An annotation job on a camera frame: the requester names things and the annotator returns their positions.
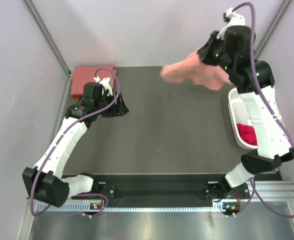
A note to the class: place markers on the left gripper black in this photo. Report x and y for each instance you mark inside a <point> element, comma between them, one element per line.
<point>118,109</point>

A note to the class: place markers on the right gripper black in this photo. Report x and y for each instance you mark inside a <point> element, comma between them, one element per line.
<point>204,52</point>

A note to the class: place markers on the salmon pink t shirt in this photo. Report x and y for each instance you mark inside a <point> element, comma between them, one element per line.
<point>192,68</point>

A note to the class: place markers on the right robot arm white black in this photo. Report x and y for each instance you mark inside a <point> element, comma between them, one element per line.
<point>255,84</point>

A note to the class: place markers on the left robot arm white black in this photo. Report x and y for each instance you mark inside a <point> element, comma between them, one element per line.
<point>44,181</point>

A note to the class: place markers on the folded red t shirt stack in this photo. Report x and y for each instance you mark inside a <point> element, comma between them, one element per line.
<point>83,75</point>

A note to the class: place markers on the white perforated laundry basket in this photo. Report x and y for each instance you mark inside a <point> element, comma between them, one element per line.
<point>239,117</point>

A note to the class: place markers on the crimson t shirt in basket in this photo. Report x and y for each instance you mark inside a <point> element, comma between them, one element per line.
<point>247,134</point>

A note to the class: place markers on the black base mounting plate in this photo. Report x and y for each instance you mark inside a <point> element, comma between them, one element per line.
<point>158,190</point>

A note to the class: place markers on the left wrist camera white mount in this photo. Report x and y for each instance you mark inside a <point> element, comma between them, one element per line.
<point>107,84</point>

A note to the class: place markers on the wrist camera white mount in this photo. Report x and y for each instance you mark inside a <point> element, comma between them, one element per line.
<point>107,84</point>
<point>232,19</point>

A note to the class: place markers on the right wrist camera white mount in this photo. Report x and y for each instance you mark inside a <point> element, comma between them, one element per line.
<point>232,19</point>

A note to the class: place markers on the aluminium rail with cable duct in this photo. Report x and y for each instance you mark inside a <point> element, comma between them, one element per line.
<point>270,192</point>

